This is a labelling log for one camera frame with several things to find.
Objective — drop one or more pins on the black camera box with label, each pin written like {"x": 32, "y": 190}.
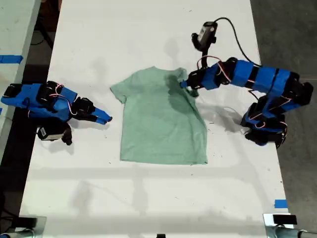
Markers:
{"x": 53, "y": 132}

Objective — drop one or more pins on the long blue tape strip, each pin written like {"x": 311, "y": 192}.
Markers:
{"x": 10, "y": 59}

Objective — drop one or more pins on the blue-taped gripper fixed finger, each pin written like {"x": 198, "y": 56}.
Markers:
{"x": 184, "y": 84}
{"x": 102, "y": 114}

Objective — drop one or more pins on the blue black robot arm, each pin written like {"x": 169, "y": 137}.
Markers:
{"x": 267, "y": 79}
{"x": 37, "y": 104}

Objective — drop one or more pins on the silver metal bracket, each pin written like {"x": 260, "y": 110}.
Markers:
{"x": 268, "y": 228}
{"x": 39, "y": 226}

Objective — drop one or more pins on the pale green T-shirt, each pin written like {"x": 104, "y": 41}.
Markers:
{"x": 158, "y": 119}

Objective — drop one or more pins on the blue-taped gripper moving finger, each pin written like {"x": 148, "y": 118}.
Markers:
{"x": 95, "y": 119}
{"x": 194, "y": 91}

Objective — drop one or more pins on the small black box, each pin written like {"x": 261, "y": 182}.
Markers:
{"x": 284, "y": 219}
{"x": 27, "y": 221}

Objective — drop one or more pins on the white side table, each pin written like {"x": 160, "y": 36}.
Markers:
{"x": 15, "y": 29}

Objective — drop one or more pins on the short blue tape strip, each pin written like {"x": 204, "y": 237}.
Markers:
{"x": 280, "y": 203}

